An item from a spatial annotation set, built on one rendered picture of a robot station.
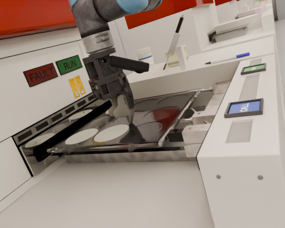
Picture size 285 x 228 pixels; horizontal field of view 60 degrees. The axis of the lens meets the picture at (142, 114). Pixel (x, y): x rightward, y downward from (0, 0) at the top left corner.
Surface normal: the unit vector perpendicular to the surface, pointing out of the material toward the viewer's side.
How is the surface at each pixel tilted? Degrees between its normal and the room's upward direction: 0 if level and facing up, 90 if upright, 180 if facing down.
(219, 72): 90
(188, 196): 0
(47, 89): 90
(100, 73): 90
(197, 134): 90
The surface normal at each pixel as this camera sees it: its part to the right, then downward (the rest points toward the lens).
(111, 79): 0.49, 0.12
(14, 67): 0.86, -0.11
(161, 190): -0.29, -0.91
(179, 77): -0.43, 0.40
